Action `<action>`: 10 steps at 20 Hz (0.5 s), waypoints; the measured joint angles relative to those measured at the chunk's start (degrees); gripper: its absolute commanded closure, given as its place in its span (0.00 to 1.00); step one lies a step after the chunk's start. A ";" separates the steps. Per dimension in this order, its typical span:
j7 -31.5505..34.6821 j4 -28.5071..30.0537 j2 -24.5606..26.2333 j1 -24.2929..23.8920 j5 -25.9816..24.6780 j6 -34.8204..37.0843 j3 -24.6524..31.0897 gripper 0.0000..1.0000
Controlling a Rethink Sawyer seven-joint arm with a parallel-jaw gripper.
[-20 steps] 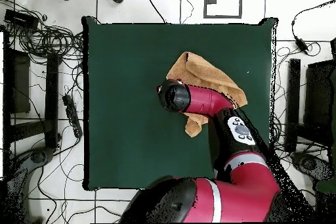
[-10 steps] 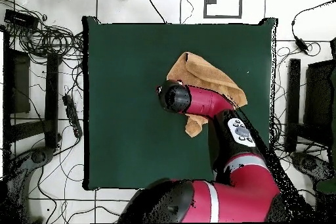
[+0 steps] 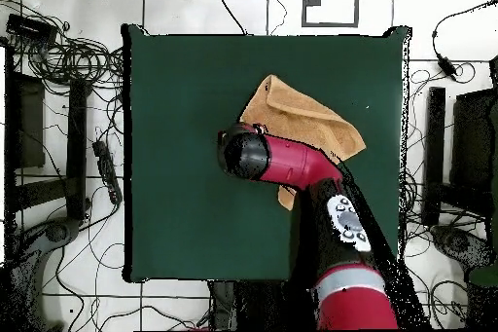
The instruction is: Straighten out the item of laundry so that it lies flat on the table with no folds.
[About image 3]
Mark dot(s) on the dark green table cloth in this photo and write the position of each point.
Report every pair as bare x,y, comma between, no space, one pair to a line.
186,94

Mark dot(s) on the tan terry towel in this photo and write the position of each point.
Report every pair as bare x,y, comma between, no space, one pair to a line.
303,118

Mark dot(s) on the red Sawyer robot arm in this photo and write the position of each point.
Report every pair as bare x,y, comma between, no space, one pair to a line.
291,160

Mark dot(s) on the dark flat panel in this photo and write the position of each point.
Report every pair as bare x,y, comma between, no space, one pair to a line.
472,145
31,125

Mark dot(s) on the black stand column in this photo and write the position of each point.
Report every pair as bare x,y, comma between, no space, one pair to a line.
225,304

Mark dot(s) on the black rectangular box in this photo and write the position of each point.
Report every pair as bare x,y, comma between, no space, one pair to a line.
29,27

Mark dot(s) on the black floor bar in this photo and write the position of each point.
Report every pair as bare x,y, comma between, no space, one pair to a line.
435,145
76,145

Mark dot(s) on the black power strip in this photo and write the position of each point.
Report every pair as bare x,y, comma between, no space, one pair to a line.
106,170

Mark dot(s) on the grey curved stand base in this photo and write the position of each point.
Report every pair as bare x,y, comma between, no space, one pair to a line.
459,242
58,232

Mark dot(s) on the grey square floor frame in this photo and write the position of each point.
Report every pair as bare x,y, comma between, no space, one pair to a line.
330,24

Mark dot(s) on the black power adapter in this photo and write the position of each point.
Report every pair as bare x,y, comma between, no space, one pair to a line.
446,66

